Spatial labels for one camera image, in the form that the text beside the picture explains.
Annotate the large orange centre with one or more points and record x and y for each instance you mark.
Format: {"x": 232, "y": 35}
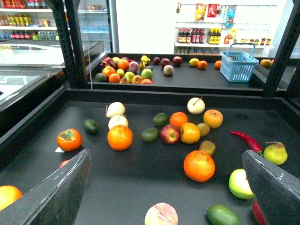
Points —
{"x": 120, "y": 137}

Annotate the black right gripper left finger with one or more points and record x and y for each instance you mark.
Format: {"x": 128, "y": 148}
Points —
{"x": 54, "y": 201}

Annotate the brown kiwi upper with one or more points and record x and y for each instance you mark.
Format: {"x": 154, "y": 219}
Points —
{"x": 204, "y": 129}

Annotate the brown kiwi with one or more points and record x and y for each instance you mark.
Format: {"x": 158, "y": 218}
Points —
{"x": 204, "y": 129}
{"x": 208, "y": 147}

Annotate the green lime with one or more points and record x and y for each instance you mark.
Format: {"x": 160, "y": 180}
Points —
{"x": 161, "y": 119}
{"x": 150, "y": 134}

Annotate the black near shelf tray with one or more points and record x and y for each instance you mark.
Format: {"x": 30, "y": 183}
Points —
{"x": 123, "y": 185}

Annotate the yellow orange apple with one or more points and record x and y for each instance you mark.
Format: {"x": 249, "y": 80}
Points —
{"x": 189, "y": 133}
{"x": 213, "y": 118}

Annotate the black far shelf tray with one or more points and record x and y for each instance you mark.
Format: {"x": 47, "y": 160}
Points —
{"x": 188, "y": 79}

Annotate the orange yellow mango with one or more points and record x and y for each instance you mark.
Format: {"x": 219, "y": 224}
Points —
{"x": 8, "y": 195}

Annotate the large orange front right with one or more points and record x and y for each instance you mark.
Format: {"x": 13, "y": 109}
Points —
{"x": 199, "y": 166}

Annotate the brown kiwi lower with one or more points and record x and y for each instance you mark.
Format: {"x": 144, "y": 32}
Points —
{"x": 208, "y": 147}

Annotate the white price tag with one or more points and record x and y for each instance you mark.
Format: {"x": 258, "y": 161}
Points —
{"x": 59, "y": 150}

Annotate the green lime lower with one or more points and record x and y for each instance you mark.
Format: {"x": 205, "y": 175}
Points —
{"x": 150, "y": 134}

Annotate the red chili pepper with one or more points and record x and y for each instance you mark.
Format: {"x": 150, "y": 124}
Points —
{"x": 251, "y": 142}

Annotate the black shelf tray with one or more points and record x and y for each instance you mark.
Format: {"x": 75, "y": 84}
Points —
{"x": 123, "y": 185}
{"x": 188, "y": 79}

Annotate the black shelf post right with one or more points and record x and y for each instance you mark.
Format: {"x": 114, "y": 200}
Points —
{"x": 285, "y": 49}

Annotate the small orange tangerine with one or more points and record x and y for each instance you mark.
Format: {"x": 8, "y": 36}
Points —
{"x": 178, "y": 119}

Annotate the blue basket far shelf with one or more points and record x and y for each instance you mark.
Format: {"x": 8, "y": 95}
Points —
{"x": 237, "y": 66}

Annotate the green yellow pear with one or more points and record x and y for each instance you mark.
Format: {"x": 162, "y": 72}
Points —
{"x": 275, "y": 152}

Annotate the green avocado front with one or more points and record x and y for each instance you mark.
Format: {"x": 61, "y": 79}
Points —
{"x": 222, "y": 215}

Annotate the pink peach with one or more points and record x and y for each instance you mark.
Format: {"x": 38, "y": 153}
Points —
{"x": 161, "y": 214}

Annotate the green lime upper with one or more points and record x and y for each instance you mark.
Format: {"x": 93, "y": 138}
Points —
{"x": 161, "y": 119}

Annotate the red round fruit left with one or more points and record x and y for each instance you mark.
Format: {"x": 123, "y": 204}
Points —
{"x": 63, "y": 163}

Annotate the yellow orange apple back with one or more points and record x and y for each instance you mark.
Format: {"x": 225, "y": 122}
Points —
{"x": 213, "y": 118}

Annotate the yellow orange apple front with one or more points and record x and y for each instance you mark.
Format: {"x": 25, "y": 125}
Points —
{"x": 189, "y": 133}

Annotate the black shelf post left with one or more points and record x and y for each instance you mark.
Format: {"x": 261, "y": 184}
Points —
{"x": 66, "y": 20}

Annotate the white round pear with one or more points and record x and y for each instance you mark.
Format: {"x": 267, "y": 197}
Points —
{"x": 196, "y": 105}

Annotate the white pear lower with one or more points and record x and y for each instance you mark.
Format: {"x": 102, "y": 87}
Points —
{"x": 117, "y": 120}

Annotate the red fruit front right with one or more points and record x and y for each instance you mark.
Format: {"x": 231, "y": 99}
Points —
{"x": 258, "y": 216}

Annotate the large orange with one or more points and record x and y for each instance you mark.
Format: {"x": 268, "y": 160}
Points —
{"x": 120, "y": 137}
{"x": 199, "y": 166}

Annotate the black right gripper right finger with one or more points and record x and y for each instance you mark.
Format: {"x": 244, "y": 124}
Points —
{"x": 277, "y": 192}

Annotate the orange persimmon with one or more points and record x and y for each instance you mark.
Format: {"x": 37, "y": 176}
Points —
{"x": 69, "y": 140}

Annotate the black shelf post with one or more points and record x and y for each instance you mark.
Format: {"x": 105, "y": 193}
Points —
{"x": 285, "y": 49}
{"x": 66, "y": 20}

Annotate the green apple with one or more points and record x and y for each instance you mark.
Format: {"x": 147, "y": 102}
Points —
{"x": 239, "y": 186}

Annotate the dark green avocado left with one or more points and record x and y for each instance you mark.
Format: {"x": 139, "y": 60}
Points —
{"x": 90, "y": 126}

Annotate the red apple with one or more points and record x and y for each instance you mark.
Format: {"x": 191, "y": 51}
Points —
{"x": 170, "y": 134}

